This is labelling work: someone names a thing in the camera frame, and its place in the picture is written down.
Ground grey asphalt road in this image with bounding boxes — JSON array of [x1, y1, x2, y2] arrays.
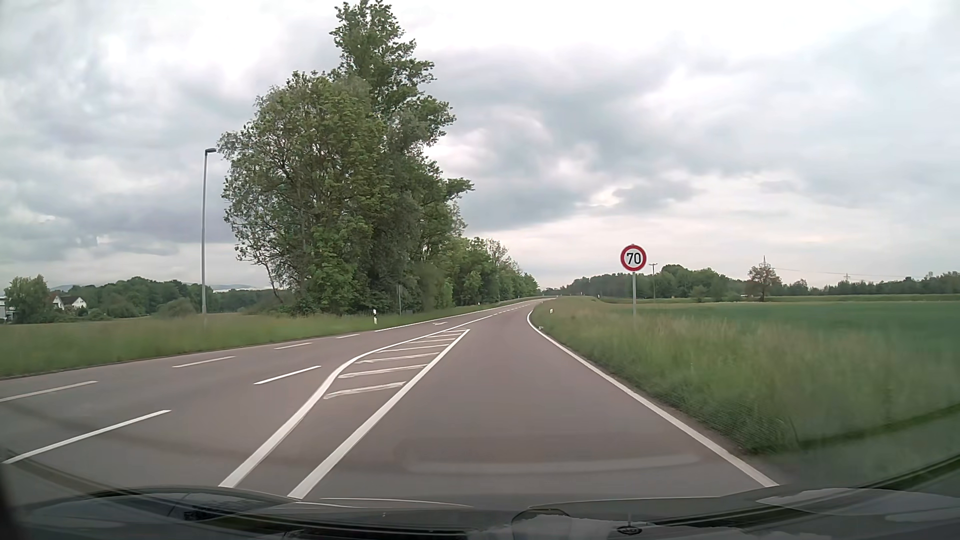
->
[[0, 297, 781, 511]]

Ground round speed limit sign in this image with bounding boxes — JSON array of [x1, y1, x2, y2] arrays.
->
[[619, 243, 648, 318]]

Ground tall green tree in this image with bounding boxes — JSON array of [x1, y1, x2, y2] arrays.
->
[[216, 0, 474, 316]]

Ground road markings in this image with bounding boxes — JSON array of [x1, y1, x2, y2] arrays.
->
[[0, 299, 781, 502]]

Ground car's own bonnet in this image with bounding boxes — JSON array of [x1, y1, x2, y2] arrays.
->
[[0, 448, 960, 540]]

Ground distant row of trees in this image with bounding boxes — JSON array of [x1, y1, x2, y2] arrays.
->
[[543, 263, 960, 300]]

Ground bare-topped tree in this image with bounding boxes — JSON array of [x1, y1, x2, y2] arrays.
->
[[746, 261, 783, 303]]

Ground distant wood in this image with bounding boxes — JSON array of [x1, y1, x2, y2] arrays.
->
[[45, 276, 290, 320]]

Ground green field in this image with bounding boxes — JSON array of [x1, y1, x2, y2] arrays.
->
[[600, 294, 960, 361]]

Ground round green tree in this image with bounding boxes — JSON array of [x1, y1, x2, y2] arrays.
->
[[3, 274, 55, 325]]

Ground grey lamp post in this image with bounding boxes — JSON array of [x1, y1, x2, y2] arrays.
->
[[199, 147, 219, 318]]

